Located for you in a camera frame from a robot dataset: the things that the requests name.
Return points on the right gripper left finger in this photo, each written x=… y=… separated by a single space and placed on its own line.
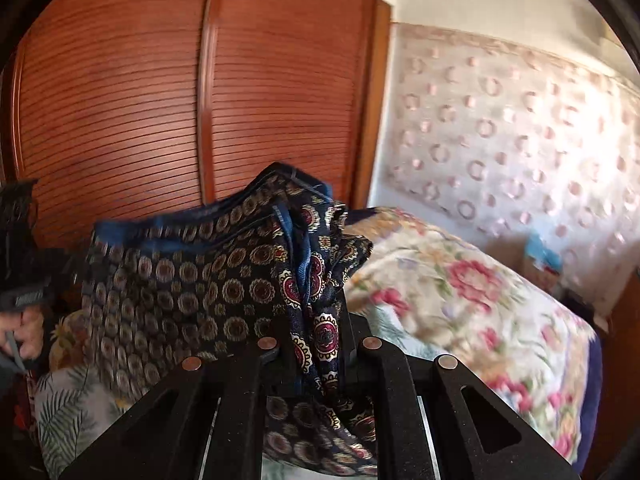
x=202 y=421

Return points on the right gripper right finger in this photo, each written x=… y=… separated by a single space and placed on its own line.
x=437 y=420

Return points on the navy circle-patterned garment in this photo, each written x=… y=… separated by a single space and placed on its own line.
x=271 y=260

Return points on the person's left hand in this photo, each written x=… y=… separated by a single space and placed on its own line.
x=27 y=328

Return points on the golden brown patterned pillow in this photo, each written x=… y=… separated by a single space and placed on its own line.
x=68 y=341

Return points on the palm leaf bed sheet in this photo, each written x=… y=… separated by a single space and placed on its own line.
x=73 y=408

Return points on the navy blue mattress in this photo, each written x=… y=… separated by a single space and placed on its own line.
x=590 y=406

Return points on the floral pink quilt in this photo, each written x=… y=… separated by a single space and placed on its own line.
x=428 y=292

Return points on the box with blue cloth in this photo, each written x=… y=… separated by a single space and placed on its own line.
x=540 y=265

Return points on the wooden louvered wardrobe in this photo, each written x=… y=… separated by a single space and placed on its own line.
x=126 y=108

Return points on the circle-patterned sheer curtain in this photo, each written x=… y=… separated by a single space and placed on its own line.
x=495 y=142

